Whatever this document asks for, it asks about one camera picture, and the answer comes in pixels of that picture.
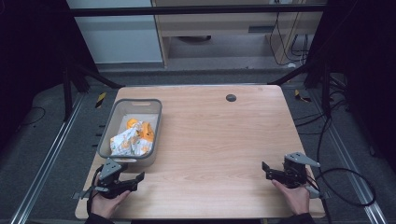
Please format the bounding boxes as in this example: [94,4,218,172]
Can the thin black floor cable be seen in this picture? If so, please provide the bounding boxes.
[18,105,47,129]

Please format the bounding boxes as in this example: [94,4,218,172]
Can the grey plastic basket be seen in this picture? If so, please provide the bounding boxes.
[96,98,163,169]

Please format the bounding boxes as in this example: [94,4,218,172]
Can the person's left hand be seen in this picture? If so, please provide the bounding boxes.
[91,175,132,219]

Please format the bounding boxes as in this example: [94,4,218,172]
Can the aluminium floor rail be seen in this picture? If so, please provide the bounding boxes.
[309,88,389,224]
[9,92,86,224]

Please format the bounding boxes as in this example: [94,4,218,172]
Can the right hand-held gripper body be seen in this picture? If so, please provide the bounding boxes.
[274,151,331,200]

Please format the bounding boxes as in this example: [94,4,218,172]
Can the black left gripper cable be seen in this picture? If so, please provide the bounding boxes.
[86,165,105,217]

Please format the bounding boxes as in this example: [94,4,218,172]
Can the white cabinet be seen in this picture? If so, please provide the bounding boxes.
[65,0,164,65]

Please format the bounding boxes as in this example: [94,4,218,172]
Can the yellow and black tape marker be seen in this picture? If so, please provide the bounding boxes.
[293,89,313,104]
[94,91,107,110]

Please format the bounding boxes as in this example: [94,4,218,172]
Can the black horizontal frame bar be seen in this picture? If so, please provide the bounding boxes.
[68,4,327,18]

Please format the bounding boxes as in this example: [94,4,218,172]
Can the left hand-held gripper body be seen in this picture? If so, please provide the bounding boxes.
[72,157,138,200]

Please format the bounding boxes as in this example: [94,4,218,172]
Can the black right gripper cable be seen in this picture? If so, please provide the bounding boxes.
[306,116,377,224]

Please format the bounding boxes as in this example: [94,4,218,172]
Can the black floor cables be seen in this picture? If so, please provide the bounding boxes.
[292,78,351,136]

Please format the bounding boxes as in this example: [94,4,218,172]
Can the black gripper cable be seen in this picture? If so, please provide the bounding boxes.
[306,116,377,224]
[86,165,105,217]

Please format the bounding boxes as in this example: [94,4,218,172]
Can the black hanging cables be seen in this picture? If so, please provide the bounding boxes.
[268,11,310,67]

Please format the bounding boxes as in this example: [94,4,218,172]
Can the person's right hand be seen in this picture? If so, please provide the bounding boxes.
[271,167,316,217]

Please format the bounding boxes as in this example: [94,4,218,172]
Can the white and orange patterned cloth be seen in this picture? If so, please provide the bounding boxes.
[109,118,156,157]

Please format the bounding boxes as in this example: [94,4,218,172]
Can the black metal stand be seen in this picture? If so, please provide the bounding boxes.
[61,57,125,123]
[267,60,332,119]

